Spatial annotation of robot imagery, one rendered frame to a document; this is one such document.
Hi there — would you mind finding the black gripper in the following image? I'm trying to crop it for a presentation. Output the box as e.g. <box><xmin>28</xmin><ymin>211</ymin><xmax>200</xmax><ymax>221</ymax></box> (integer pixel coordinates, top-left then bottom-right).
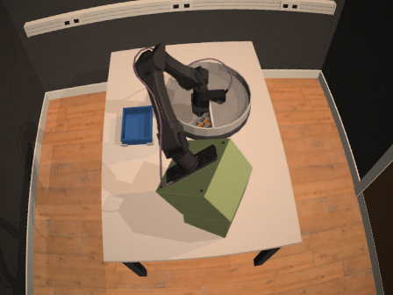
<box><xmin>191</xmin><ymin>93</ymin><xmax>209</xmax><ymax>117</ymax></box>

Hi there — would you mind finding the blue open box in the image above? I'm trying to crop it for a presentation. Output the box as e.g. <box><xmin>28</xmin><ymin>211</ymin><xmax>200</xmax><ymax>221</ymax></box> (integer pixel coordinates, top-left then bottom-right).
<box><xmin>120</xmin><ymin>105</ymin><xmax>153</xmax><ymax>145</ymax></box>

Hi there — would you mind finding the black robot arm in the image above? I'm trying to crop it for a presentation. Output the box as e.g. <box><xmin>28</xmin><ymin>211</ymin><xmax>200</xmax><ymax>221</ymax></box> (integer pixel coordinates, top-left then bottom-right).
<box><xmin>135</xmin><ymin>43</ymin><xmax>226</xmax><ymax>184</ymax></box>

